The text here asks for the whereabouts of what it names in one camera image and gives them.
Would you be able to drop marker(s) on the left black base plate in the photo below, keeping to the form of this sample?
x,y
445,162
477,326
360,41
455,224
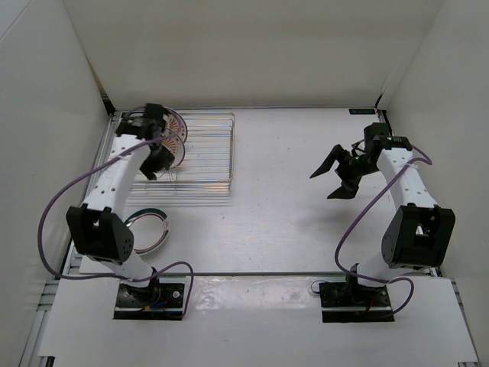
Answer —
x,y
162,301

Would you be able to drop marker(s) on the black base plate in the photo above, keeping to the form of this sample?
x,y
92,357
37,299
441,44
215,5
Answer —
x,y
352,303
162,301

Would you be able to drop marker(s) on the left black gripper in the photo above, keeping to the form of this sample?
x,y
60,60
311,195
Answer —
x,y
164,160

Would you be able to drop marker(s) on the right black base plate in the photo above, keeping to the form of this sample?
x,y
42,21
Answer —
x,y
352,303

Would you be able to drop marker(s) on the small dark wall label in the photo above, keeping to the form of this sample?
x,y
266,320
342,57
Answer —
x,y
362,111

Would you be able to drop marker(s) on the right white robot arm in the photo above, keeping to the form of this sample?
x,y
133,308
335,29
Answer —
x,y
419,233

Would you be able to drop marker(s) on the green rimmed white plate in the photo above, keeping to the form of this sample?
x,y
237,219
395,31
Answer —
x,y
151,227

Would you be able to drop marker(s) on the orange sunburst plate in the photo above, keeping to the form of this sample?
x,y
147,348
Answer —
x,y
175,145
176,123

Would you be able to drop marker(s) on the chrome wire dish rack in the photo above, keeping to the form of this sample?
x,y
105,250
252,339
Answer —
x,y
207,166

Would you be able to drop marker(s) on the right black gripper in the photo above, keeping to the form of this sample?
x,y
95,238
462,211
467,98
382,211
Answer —
x,y
349,186

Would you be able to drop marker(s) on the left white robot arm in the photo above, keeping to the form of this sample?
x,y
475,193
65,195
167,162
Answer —
x,y
96,226

